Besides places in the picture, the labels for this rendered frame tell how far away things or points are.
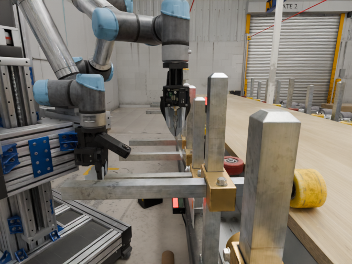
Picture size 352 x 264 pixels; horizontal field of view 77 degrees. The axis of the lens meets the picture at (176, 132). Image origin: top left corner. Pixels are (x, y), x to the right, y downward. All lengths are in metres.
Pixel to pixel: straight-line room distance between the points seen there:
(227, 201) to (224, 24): 8.61
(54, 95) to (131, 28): 0.28
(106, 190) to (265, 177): 0.33
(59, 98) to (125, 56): 8.29
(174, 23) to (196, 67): 8.05
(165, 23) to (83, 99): 0.30
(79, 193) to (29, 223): 0.95
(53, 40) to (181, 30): 0.43
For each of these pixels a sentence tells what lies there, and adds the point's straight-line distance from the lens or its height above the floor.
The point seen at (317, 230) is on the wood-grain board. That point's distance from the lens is 0.51.
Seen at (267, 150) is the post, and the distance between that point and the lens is 0.22.
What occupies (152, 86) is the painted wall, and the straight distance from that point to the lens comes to 8.73.
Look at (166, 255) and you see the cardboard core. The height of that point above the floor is 0.08.
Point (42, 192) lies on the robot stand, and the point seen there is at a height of 0.58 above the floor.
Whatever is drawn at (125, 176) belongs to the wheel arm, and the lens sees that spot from 0.74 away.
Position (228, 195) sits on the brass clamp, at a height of 0.96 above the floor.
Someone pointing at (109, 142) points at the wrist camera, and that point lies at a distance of 0.69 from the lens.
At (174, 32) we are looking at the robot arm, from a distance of 0.61.
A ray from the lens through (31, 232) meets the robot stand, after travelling 1.45.
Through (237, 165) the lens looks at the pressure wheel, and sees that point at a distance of 0.71.
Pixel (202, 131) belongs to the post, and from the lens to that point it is 0.72.
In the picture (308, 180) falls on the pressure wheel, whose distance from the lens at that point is 0.52.
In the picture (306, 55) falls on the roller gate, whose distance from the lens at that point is 9.67.
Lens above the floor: 1.17
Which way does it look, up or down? 14 degrees down
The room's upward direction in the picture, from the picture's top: straight up
